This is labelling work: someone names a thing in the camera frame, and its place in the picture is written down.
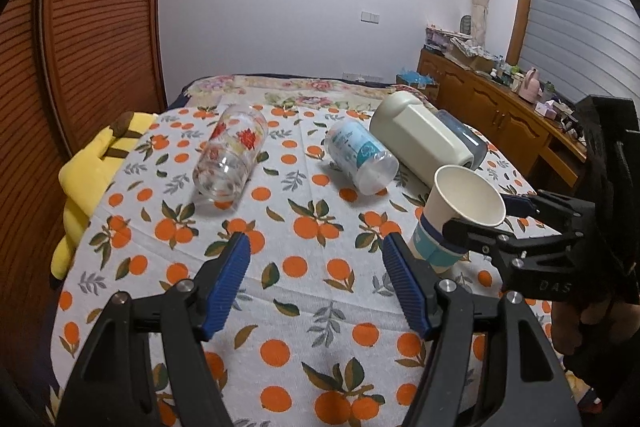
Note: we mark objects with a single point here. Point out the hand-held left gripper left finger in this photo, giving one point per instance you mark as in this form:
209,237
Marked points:
227,287

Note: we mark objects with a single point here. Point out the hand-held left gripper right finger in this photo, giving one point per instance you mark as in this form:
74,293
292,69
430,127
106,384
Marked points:
406,288

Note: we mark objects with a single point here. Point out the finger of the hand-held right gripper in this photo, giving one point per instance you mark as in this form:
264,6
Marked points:
495,242
520,204

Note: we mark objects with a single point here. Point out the white paper cup blue band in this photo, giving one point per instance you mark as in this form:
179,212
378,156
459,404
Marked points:
465,202

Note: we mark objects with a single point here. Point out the clear glass cup red flowers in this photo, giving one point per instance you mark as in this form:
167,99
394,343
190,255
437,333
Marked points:
227,152

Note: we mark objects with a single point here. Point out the clear plastic cup blue print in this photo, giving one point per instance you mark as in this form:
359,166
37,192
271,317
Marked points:
357,154

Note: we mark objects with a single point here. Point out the person's right hand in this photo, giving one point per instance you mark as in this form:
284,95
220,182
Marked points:
590,324

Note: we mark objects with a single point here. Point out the wooden sideboard cabinet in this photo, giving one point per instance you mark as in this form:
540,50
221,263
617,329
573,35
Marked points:
492,107

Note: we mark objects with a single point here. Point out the orange fruit print tablecloth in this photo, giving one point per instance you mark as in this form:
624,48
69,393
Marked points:
310,217

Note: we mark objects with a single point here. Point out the pink kettle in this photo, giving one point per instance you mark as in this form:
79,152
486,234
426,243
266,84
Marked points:
531,84

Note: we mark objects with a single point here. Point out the cream thermos jug, blue lid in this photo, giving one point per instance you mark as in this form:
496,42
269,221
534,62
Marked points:
417,132

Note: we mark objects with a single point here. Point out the blue plastic bag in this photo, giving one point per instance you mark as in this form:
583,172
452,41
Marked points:
415,78

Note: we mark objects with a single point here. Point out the pile of papers and boxes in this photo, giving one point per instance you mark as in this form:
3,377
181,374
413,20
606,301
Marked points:
457,44

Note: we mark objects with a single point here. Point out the grey window blind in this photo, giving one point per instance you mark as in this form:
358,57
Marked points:
580,17

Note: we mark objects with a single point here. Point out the yellow plush toy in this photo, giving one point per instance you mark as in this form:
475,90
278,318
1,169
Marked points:
85,167

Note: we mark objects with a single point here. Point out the white power strip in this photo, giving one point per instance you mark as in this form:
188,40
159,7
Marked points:
363,76

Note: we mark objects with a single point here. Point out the wooden louvered door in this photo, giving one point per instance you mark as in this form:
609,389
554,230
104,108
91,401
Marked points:
82,57

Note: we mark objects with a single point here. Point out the white wall switch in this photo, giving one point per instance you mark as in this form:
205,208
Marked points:
369,16

